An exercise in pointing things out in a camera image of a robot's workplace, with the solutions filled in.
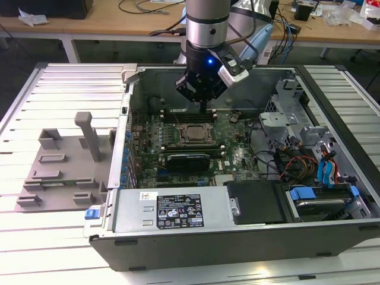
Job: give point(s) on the thin metal locking lever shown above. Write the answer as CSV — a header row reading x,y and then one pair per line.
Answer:
x,y
176,118

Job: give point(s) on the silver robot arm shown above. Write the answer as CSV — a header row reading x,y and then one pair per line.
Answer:
x,y
207,26

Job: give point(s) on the dark round battery holder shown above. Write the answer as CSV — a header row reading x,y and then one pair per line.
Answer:
x,y
234,118

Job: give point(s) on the green motherboard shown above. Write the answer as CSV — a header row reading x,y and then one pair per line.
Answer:
x,y
240,142

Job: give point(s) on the black graphics card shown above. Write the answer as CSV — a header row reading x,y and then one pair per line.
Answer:
x,y
187,162

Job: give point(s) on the silver metal drive cage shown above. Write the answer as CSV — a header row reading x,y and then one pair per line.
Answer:
x,y
288,98

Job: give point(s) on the small silver heatsink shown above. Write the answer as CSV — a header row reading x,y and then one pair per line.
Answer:
x,y
224,179

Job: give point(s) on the small black adapter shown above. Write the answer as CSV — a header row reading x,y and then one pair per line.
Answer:
x,y
294,28

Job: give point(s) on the small black box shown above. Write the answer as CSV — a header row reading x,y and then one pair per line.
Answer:
x,y
304,13

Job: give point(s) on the black plastic shroud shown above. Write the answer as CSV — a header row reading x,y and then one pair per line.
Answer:
x,y
255,202

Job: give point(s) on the silver power supply with label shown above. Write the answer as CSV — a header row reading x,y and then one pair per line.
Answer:
x,y
133,213

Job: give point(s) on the wooden desk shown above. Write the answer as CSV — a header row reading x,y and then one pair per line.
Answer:
x,y
59,26

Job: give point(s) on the hard disk in blue carrier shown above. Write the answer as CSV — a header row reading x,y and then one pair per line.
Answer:
x,y
302,194

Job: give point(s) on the grey parts rack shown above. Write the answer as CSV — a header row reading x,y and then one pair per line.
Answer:
x,y
74,172

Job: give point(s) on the clear plastic bags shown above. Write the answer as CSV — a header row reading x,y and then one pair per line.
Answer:
x,y
341,15

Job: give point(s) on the blue case latch tab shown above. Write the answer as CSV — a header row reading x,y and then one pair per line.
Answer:
x,y
91,214

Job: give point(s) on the black PC case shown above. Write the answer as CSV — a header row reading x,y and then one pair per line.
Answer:
x,y
237,249

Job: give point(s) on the crumpled white paper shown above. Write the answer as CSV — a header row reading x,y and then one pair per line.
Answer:
x,y
32,19

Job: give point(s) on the green RAM stick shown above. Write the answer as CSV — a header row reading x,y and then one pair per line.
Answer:
x,y
53,184

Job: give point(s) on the red and white box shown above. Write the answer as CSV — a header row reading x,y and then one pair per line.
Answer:
x,y
371,12

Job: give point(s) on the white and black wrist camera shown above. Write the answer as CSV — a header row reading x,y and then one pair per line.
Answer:
x,y
234,77

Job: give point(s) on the grey bracket with hole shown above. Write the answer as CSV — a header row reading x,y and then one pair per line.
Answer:
x,y
274,123

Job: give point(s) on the silver metal bracket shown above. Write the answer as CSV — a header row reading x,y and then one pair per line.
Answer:
x,y
311,133

